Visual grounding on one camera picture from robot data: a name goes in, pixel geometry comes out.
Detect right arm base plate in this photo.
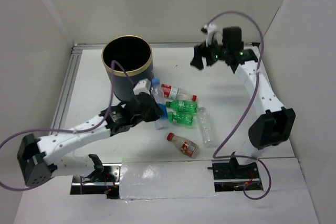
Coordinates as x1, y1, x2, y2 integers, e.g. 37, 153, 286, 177
207, 161, 263, 192

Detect long clear bottle white cap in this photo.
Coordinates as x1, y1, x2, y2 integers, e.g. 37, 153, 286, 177
197, 107, 218, 148

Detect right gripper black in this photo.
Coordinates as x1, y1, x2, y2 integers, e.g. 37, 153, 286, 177
190, 35, 228, 71

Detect purple cable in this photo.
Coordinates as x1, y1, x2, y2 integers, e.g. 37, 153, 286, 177
0, 60, 142, 191
207, 11, 271, 200

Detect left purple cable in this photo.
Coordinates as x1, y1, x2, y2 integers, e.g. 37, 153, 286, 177
0, 60, 142, 191

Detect lower green bottle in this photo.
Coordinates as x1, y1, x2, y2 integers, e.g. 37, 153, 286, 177
167, 112, 194, 126

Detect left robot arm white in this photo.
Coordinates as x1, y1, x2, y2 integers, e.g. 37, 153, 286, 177
17, 92, 163, 187

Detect aluminium frame rail back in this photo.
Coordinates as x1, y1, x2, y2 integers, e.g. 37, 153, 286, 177
73, 42, 260, 50

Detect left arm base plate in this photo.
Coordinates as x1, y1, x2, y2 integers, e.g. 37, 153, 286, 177
70, 163, 122, 199

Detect red label bottle near bin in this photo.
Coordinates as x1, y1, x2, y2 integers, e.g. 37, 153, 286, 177
161, 84, 197, 102

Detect white plastic sheet front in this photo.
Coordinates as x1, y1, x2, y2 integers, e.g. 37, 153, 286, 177
119, 161, 215, 199

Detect upper green bottle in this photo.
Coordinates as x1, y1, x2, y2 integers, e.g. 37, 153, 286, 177
165, 100, 198, 114

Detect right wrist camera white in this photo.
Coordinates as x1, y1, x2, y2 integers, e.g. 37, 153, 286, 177
201, 23, 218, 47

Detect clear bottle blue label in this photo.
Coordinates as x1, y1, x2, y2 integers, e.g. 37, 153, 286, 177
151, 78, 169, 130

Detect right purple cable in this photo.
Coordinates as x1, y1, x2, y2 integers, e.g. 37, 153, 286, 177
207, 11, 271, 200

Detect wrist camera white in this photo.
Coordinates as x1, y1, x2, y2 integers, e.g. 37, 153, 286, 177
133, 79, 151, 95
201, 23, 218, 47

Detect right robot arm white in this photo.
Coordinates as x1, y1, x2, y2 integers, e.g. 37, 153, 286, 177
190, 23, 296, 178

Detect aluminium frame rail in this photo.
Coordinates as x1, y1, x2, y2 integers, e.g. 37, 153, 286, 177
51, 46, 82, 129
73, 42, 260, 50

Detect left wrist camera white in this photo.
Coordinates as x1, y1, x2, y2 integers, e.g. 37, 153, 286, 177
133, 79, 151, 95

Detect aluminium frame rail left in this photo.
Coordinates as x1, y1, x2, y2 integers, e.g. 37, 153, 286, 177
51, 46, 82, 129

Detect green bottle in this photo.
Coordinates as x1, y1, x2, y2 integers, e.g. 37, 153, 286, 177
165, 100, 198, 114
167, 112, 194, 126

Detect red cap bottle front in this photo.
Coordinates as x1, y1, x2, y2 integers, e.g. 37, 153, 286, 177
166, 133, 199, 158

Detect dark blue round bin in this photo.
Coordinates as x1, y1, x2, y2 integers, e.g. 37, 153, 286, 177
101, 35, 154, 101

